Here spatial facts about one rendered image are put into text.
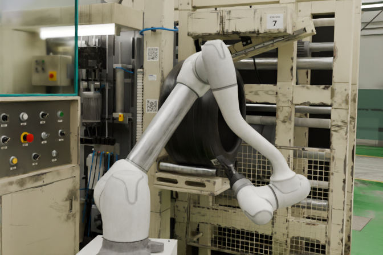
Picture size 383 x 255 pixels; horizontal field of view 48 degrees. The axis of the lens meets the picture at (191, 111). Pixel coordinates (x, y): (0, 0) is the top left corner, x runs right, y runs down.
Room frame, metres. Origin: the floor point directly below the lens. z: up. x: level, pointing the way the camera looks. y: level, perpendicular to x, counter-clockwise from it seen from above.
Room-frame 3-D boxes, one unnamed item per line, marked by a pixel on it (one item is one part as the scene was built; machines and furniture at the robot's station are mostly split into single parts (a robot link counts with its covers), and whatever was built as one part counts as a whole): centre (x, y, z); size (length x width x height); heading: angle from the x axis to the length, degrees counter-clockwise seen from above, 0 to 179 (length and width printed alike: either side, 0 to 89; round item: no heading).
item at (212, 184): (2.22, 0.02, 0.84); 0.36 x 0.09 x 0.06; 64
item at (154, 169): (2.42, 0.12, 0.90); 0.40 x 0.03 x 0.10; 154
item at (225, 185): (2.35, -0.04, 0.80); 0.37 x 0.36 x 0.02; 154
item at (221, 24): (2.56, -0.29, 1.71); 0.61 x 0.25 x 0.15; 64
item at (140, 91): (2.45, 0.28, 1.19); 0.05 x 0.04 x 0.48; 154
